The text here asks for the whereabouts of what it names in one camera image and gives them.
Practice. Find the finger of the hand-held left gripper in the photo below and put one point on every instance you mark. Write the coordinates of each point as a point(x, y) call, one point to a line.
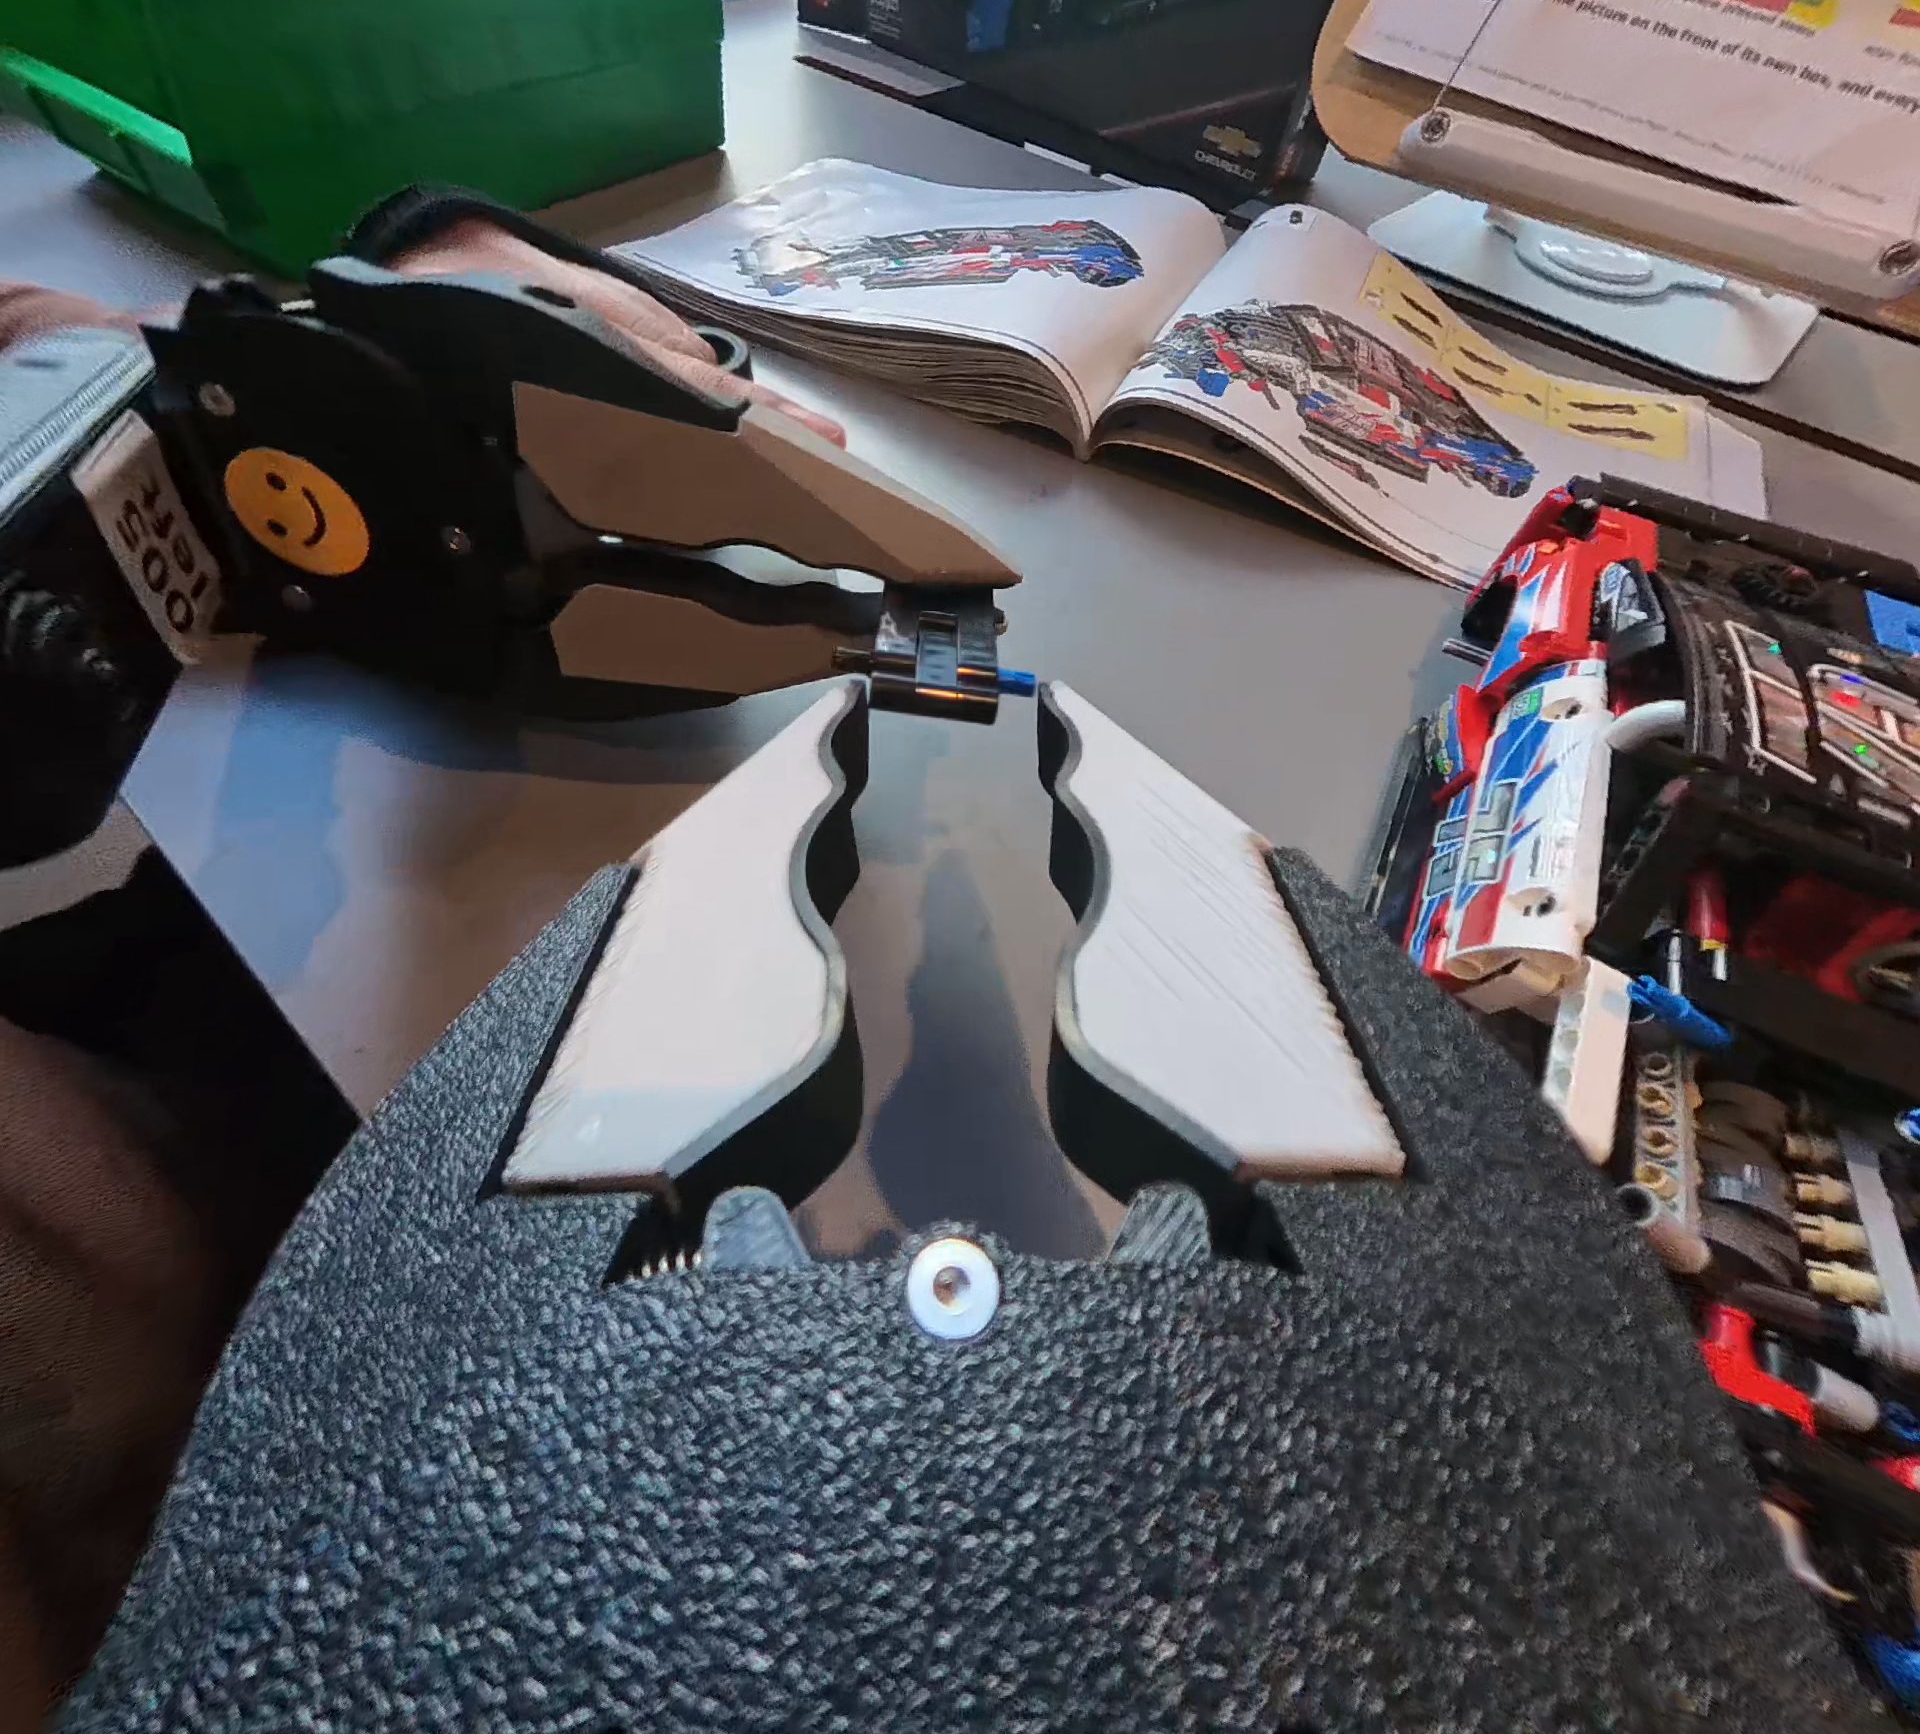
point(674, 646)
point(781, 489)

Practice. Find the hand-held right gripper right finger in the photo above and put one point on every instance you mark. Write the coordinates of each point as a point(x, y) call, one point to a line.
point(1215, 999)

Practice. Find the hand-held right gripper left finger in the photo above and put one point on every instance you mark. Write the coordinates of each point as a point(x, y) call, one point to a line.
point(690, 999)

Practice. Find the black brick assembly blue pins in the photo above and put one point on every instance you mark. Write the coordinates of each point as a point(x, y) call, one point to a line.
point(939, 668)

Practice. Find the red toy race car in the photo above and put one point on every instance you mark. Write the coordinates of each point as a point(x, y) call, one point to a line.
point(1530, 745)

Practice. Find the toy car chassis parts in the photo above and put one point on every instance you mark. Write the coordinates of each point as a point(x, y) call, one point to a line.
point(1771, 1164)

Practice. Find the light grey desk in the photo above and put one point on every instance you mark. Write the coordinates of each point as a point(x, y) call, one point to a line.
point(1201, 565)

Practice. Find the person's left hand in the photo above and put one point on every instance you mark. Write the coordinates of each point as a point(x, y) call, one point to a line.
point(585, 261)

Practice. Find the open instruction book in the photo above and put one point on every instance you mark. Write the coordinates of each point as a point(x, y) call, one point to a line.
point(975, 294)

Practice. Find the green plastic bin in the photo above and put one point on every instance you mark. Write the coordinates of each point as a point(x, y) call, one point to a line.
point(375, 38)

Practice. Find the black toy car box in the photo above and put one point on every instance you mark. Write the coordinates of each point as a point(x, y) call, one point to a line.
point(1124, 38)

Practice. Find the person's brown sweater torso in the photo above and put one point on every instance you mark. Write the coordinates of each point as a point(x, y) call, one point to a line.
point(91, 1314)

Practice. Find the plywood board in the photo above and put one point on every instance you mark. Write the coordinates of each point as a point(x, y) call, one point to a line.
point(1351, 98)

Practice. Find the yellow and white sticker sheet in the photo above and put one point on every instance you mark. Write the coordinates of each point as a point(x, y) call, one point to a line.
point(1501, 368)

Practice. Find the white tablet stand base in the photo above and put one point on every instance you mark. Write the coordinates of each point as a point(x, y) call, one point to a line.
point(1650, 309)

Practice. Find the printed instruction sheet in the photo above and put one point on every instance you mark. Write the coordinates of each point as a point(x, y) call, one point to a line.
point(1650, 38)

